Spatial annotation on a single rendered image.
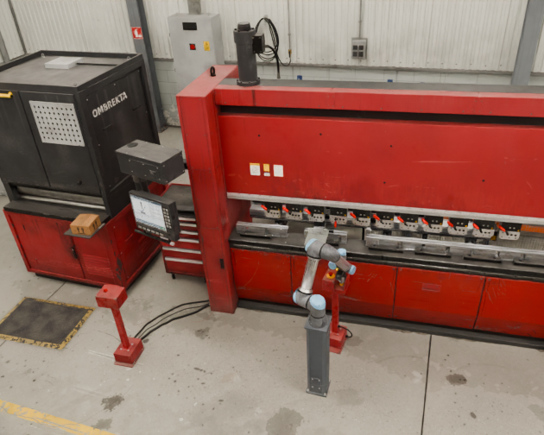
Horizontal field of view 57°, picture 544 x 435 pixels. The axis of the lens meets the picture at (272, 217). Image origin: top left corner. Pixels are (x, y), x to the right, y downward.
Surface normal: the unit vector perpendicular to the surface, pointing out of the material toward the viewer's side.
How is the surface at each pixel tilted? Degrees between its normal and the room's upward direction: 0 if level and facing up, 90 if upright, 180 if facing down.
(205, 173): 90
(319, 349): 90
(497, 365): 0
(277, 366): 0
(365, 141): 90
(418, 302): 90
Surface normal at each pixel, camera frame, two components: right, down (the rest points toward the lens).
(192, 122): -0.25, 0.54
